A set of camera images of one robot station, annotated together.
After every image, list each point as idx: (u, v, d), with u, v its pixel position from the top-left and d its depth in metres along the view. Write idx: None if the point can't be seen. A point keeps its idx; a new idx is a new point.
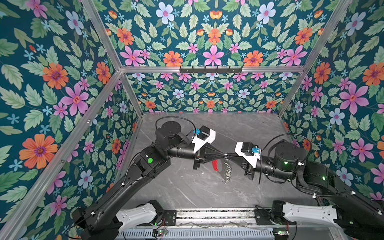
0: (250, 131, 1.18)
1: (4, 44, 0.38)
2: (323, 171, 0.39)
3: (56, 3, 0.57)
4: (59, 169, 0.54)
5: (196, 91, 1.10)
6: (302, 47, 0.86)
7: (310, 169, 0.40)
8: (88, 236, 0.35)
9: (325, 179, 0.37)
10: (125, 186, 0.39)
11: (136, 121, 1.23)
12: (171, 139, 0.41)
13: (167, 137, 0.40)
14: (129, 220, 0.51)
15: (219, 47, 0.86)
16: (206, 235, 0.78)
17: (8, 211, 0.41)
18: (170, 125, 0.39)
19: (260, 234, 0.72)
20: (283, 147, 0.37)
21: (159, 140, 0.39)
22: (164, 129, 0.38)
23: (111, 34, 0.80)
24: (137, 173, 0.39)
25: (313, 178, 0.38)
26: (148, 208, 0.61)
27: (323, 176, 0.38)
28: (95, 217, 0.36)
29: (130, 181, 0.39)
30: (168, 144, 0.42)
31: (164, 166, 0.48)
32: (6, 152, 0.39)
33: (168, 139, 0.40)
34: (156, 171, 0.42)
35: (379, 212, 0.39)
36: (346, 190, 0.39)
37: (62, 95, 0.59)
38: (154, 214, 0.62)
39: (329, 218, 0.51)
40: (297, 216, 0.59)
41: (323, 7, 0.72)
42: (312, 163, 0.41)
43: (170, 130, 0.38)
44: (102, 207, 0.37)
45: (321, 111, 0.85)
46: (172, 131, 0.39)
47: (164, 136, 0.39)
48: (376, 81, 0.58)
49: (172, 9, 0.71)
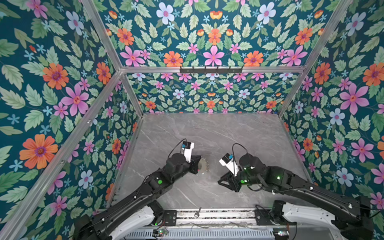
0: (250, 131, 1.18)
1: (4, 44, 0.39)
2: (281, 172, 0.50)
3: (56, 3, 0.57)
4: (59, 169, 0.53)
5: (196, 91, 1.10)
6: (302, 47, 0.86)
7: (271, 171, 0.53)
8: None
9: (280, 178, 0.49)
10: (136, 199, 0.47)
11: (136, 121, 1.23)
12: (177, 168, 0.55)
13: (176, 166, 0.53)
14: (120, 231, 0.51)
15: (219, 47, 0.86)
16: (206, 235, 0.78)
17: (8, 211, 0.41)
18: (178, 155, 0.54)
19: (260, 234, 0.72)
20: (245, 157, 0.54)
21: (168, 167, 0.52)
22: (173, 159, 0.53)
23: (111, 34, 0.80)
24: (147, 188, 0.50)
25: (271, 178, 0.50)
26: (144, 212, 0.60)
27: (280, 176, 0.50)
28: (104, 224, 0.41)
29: (141, 195, 0.48)
30: (176, 170, 0.55)
31: (168, 187, 0.55)
32: (6, 152, 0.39)
33: (176, 167, 0.54)
34: (162, 191, 0.53)
35: (350, 205, 0.42)
36: (305, 186, 0.47)
37: (62, 95, 0.59)
38: (152, 217, 0.63)
39: (327, 219, 0.50)
40: (296, 216, 0.59)
41: (323, 7, 0.72)
42: (276, 167, 0.52)
43: (179, 159, 0.53)
44: (112, 216, 0.43)
45: (321, 111, 0.85)
46: (180, 161, 0.53)
47: (174, 165, 0.53)
48: (376, 81, 0.58)
49: (173, 9, 0.71)
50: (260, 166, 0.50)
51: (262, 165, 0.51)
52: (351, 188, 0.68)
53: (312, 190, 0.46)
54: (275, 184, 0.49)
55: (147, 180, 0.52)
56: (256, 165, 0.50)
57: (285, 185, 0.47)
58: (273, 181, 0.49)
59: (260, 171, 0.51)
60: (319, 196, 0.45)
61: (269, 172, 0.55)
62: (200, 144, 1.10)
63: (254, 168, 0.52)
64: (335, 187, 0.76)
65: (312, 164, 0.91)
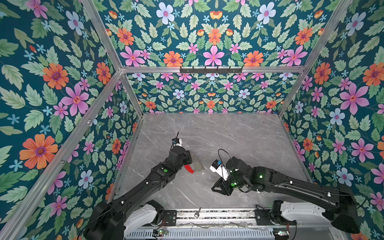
0: (250, 131, 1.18)
1: (4, 44, 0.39)
2: (262, 171, 0.54)
3: (56, 3, 0.57)
4: (59, 169, 0.53)
5: (196, 91, 1.10)
6: (302, 47, 0.86)
7: (254, 171, 0.58)
8: (115, 222, 0.38)
9: (262, 176, 0.53)
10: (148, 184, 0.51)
11: (136, 121, 1.23)
12: (180, 155, 0.62)
13: (178, 153, 0.61)
14: (131, 223, 0.50)
15: (219, 47, 0.86)
16: (206, 235, 0.78)
17: (8, 211, 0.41)
18: (178, 147, 0.61)
19: (260, 235, 0.78)
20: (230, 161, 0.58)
21: (171, 157, 0.60)
22: (175, 149, 0.59)
23: (111, 34, 0.80)
24: (155, 177, 0.54)
25: (255, 178, 0.53)
26: (148, 208, 0.61)
27: (261, 175, 0.53)
28: (124, 206, 0.43)
29: (152, 181, 0.52)
30: (177, 159, 0.62)
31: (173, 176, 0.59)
32: (6, 152, 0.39)
33: (178, 155, 0.61)
34: (168, 180, 0.59)
35: (328, 194, 0.44)
36: (286, 181, 0.50)
37: (62, 95, 0.59)
38: (154, 212, 0.62)
39: (319, 212, 0.50)
40: (293, 213, 0.59)
41: (323, 7, 0.72)
42: (259, 167, 0.56)
43: (179, 149, 0.60)
44: (130, 198, 0.45)
45: (321, 111, 0.85)
46: (181, 150, 0.61)
47: (175, 153, 0.59)
48: (376, 81, 0.58)
49: (172, 9, 0.71)
50: (244, 167, 0.54)
51: (247, 167, 0.55)
52: (351, 188, 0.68)
53: (292, 184, 0.48)
54: (260, 183, 0.52)
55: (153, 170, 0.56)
56: (240, 166, 0.54)
57: (266, 182, 0.51)
58: (257, 180, 0.52)
59: (245, 172, 0.55)
60: (299, 189, 0.47)
61: (254, 172, 0.58)
62: (200, 144, 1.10)
63: (238, 169, 0.56)
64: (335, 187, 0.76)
65: (312, 164, 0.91)
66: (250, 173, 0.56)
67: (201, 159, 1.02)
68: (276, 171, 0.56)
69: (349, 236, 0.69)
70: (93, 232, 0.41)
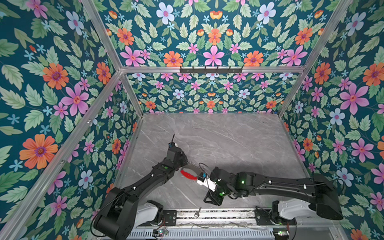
0: (250, 131, 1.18)
1: (4, 44, 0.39)
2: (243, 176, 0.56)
3: (56, 3, 0.57)
4: (59, 169, 0.53)
5: (196, 91, 1.10)
6: (302, 47, 0.86)
7: (237, 176, 0.60)
8: (130, 204, 0.41)
9: (244, 182, 0.54)
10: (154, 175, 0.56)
11: (136, 121, 1.23)
12: (178, 153, 0.69)
13: (175, 151, 0.67)
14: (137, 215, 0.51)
15: (219, 47, 0.86)
16: (206, 235, 0.78)
17: (8, 211, 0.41)
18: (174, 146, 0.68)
19: (260, 235, 0.78)
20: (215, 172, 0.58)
21: (169, 155, 0.66)
22: (173, 148, 0.65)
23: (111, 34, 0.80)
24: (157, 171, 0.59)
25: (239, 185, 0.54)
26: (149, 205, 0.62)
27: (243, 180, 0.55)
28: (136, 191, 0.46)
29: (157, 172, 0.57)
30: (175, 156, 0.68)
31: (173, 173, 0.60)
32: (6, 152, 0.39)
33: (177, 153, 0.68)
34: (169, 176, 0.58)
35: (304, 186, 0.45)
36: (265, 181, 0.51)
37: (62, 95, 0.59)
38: (156, 208, 0.63)
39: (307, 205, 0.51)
40: (289, 212, 0.59)
41: (323, 7, 0.72)
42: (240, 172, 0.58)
43: (177, 148, 0.67)
44: (141, 185, 0.49)
45: (321, 111, 0.85)
46: (178, 148, 0.68)
47: (173, 151, 0.65)
48: (376, 81, 0.58)
49: (172, 9, 0.71)
50: (226, 176, 0.56)
51: (229, 174, 0.57)
52: (351, 188, 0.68)
53: (271, 183, 0.50)
54: (245, 189, 0.53)
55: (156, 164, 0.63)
56: (223, 176, 0.55)
57: (248, 186, 0.52)
58: (241, 186, 0.53)
59: (228, 180, 0.56)
60: (277, 187, 0.48)
61: (237, 178, 0.59)
62: (200, 144, 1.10)
63: (221, 179, 0.57)
64: None
65: (312, 164, 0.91)
66: (233, 180, 0.57)
67: (201, 159, 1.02)
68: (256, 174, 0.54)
69: (349, 236, 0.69)
70: (105, 219, 0.41)
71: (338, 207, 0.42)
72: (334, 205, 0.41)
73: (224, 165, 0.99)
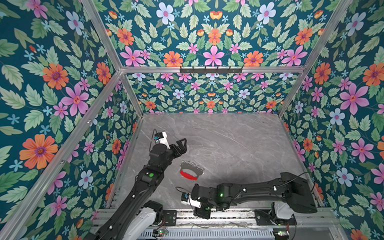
0: (250, 131, 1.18)
1: (4, 44, 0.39)
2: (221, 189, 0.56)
3: (56, 3, 0.57)
4: (59, 169, 0.53)
5: (196, 91, 1.10)
6: (302, 47, 0.86)
7: (217, 190, 0.59)
8: None
9: (223, 194, 0.54)
10: (136, 197, 0.48)
11: (136, 121, 1.23)
12: (162, 155, 0.57)
13: (160, 153, 0.55)
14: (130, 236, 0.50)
15: (219, 47, 0.86)
16: (206, 235, 0.78)
17: (8, 211, 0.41)
18: (159, 145, 0.56)
19: (260, 234, 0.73)
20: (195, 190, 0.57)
21: (153, 158, 0.54)
22: (155, 149, 0.54)
23: (111, 34, 0.80)
24: (142, 185, 0.51)
25: (219, 198, 0.54)
26: (145, 212, 0.60)
27: (222, 192, 0.55)
28: (113, 230, 0.40)
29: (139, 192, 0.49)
30: (160, 158, 0.57)
31: (160, 178, 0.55)
32: (6, 152, 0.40)
33: (160, 155, 0.56)
34: (157, 182, 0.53)
35: (274, 188, 0.46)
36: (240, 190, 0.51)
37: (62, 95, 0.59)
38: (153, 213, 0.62)
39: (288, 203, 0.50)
40: (283, 212, 0.58)
41: (323, 7, 0.72)
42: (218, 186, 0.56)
43: (160, 148, 0.55)
44: (119, 219, 0.43)
45: (321, 111, 0.85)
46: (162, 149, 0.55)
47: (157, 154, 0.55)
48: (376, 81, 0.58)
49: (172, 9, 0.71)
50: (206, 191, 0.56)
51: (208, 189, 0.57)
52: (350, 188, 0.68)
53: (246, 191, 0.50)
54: (224, 202, 0.54)
55: (138, 179, 0.52)
56: (202, 193, 0.55)
57: (227, 198, 0.53)
58: (221, 200, 0.53)
59: (208, 196, 0.56)
60: (252, 193, 0.49)
61: (216, 192, 0.59)
62: (200, 145, 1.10)
63: (201, 197, 0.57)
64: (335, 187, 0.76)
65: (312, 164, 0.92)
66: (213, 194, 0.57)
67: (201, 159, 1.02)
68: (232, 183, 0.55)
69: (349, 236, 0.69)
70: None
71: (308, 201, 0.43)
72: (304, 201, 0.42)
73: (224, 165, 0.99)
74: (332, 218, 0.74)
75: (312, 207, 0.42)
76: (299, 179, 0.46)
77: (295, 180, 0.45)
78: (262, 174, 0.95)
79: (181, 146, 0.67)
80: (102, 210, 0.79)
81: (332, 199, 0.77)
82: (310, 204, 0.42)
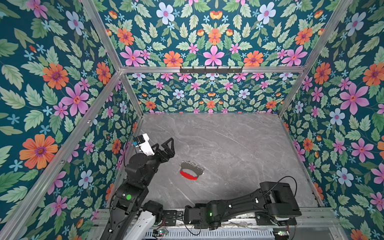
0: (250, 131, 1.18)
1: (4, 44, 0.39)
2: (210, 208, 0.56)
3: (56, 3, 0.57)
4: (59, 169, 0.54)
5: (196, 91, 1.10)
6: (302, 47, 0.86)
7: (207, 208, 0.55)
8: None
9: (212, 213, 0.54)
10: (113, 231, 0.41)
11: (136, 121, 1.23)
12: (141, 169, 0.45)
13: (137, 169, 0.44)
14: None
15: (219, 47, 0.86)
16: (207, 235, 0.78)
17: (8, 211, 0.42)
18: (136, 157, 0.44)
19: (260, 234, 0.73)
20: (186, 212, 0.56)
21: (130, 173, 0.42)
22: (132, 163, 0.43)
23: (111, 34, 0.80)
24: (119, 214, 0.42)
25: (209, 219, 0.54)
26: (143, 219, 0.60)
27: (211, 211, 0.55)
28: None
29: (117, 223, 0.41)
30: (140, 173, 0.46)
31: (144, 195, 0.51)
32: (6, 152, 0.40)
33: (139, 170, 0.44)
34: (139, 200, 0.46)
35: (256, 200, 0.46)
36: (226, 206, 0.52)
37: (62, 95, 0.59)
38: (152, 217, 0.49)
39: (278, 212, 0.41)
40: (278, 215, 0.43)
41: (323, 7, 0.72)
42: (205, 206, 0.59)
43: (138, 161, 0.43)
44: None
45: (321, 111, 0.85)
46: (140, 162, 0.43)
47: (135, 169, 0.43)
48: (376, 81, 0.58)
49: (173, 9, 0.71)
50: (196, 213, 0.56)
51: (198, 210, 0.57)
52: (350, 188, 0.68)
53: (232, 207, 0.50)
54: (215, 221, 0.54)
55: (114, 204, 0.43)
56: (192, 216, 0.55)
57: (216, 216, 0.52)
58: (211, 219, 0.53)
59: (199, 217, 0.56)
60: (237, 208, 0.49)
61: (206, 211, 0.58)
62: (200, 144, 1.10)
63: (192, 220, 0.57)
64: (335, 187, 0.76)
65: (312, 164, 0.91)
66: (204, 215, 0.57)
67: (201, 159, 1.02)
68: (219, 201, 0.54)
69: (349, 235, 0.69)
70: None
71: (290, 207, 0.43)
72: (286, 209, 0.42)
73: (224, 165, 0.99)
74: (331, 218, 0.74)
75: (295, 212, 0.42)
76: (279, 185, 0.47)
77: (274, 188, 0.45)
78: (262, 174, 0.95)
79: (168, 150, 0.56)
80: (102, 210, 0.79)
81: (332, 199, 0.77)
82: (293, 209, 0.43)
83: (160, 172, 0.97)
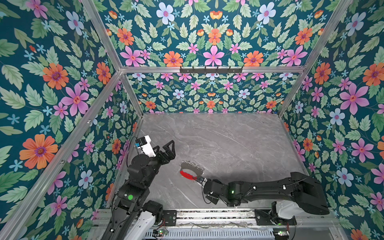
0: (250, 131, 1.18)
1: (4, 44, 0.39)
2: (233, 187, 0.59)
3: (56, 3, 0.57)
4: (59, 169, 0.54)
5: (196, 91, 1.10)
6: (302, 47, 0.86)
7: (229, 186, 0.62)
8: None
9: (234, 191, 0.57)
10: (115, 230, 0.41)
11: (136, 121, 1.23)
12: (144, 170, 0.46)
13: (140, 169, 0.45)
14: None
15: (219, 47, 0.86)
16: (206, 235, 0.78)
17: (8, 211, 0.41)
18: (139, 158, 0.46)
19: (260, 235, 0.78)
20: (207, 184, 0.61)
21: (133, 174, 0.43)
22: (135, 164, 0.44)
23: (111, 34, 0.80)
24: (121, 214, 0.43)
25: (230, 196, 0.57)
26: (143, 219, 0.60)
27: (233, 189, 0.58)
28: None
29: (118, 223, 0.42)
30: (143, 174, 0.47)
31: (145, 195, 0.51)
32: (6, 152, 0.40)
33: (141, 170, 0.46)
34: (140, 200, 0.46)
35: (283, 187, 0.47)
36: (250, 187, 0.54)
37: (62, 95, 0.59)
38: (152, 217, 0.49)
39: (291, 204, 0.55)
40: (285, 212, 0.59)
41: (323, 7, 0.72)
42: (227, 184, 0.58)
43: (141, 162, 0.45)
44: None
45: (321, 111, 0.85)
46: (143, 163, 0.45)
47: (137, 170, 0.45)
48: (376, 81, 0.58)
49: (172, 9, 0.71)
50: (218, 187, 0.59)
51: (220, 185, 0.60)
52: (350, 188, 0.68)
53: (256, 189, 0.52)
54: (235, 198, 0.56)
55: (115, 204, 0.44)
56: (214, 188, 0.58)
57: (238, 195, 0.55)
58: (232, 196, 0.56)
59: (220, 191, 0.59)
60: (262, 191, 0.50)
61: (228, 189, 0.62)
62: (200, 144, 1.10)
63: (213, 192, 0.60)
64: (335, 187, 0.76)
65: (312, 164, 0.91)
66: (225, 192, 0.60)
67: (201, 159, 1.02)
68: (243, 182, 0.57)
69: (349, 236, 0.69)
70: None
71: (319, 202, 0.43)
72: (314, 201, 0.42)
73: (224, 165, 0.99)
74: (332, 218, 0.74)
75: (323, 208, 0.42)
76: (309, 179, 0.46)
77: (305, 179, 0.45)
78: (262, 174, 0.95)
79: (169, 152, 0.57)
80: (102, 210, 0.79)
81: (332, 199, 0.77)
82: (321, 205, 0.42)
83: (160, 172, 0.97)
